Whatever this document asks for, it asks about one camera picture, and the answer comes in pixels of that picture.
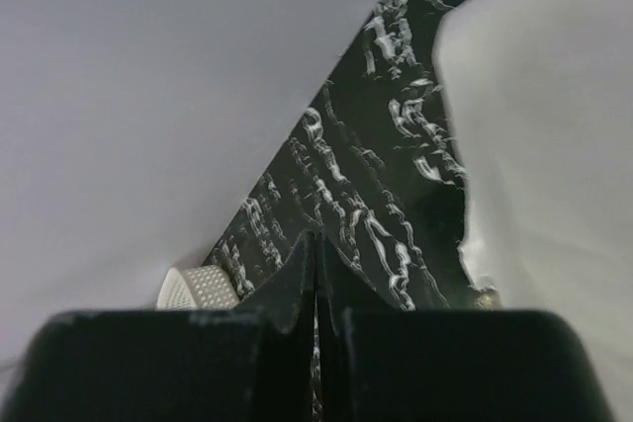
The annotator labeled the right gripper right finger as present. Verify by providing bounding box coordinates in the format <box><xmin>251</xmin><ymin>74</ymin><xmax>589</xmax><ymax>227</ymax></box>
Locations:
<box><xmin>315</xmin><ymin>236</ymin><xmax>614</xmax><ymax>421</ymax></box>

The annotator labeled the white perforated plastic basket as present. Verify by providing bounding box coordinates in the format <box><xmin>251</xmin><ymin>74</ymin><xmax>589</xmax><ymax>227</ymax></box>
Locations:
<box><xmin>155</xmin><ymin>266</ymin><xmax>239</xmax><ymax>310</ymax></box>

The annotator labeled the black marble pattern mat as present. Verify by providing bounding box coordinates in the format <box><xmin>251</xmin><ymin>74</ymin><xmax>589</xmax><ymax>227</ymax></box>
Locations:
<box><xmin>206</xmin><ymin>0</ymin><xmax>500</xmax><ymax>311</ymax></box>

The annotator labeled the white t shirt blue print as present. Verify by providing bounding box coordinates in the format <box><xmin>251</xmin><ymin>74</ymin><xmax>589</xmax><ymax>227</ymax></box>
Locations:
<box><xmin>434</xmin><ymin>0</ymin><xmax>632</xmax><ymax>421</ymax></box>

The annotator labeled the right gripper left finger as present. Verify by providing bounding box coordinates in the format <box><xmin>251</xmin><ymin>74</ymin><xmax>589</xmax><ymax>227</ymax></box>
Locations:
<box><xmin>1</xmin><ymin>232</ymin><xmax>317</xmax><ymax>421</ymax></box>

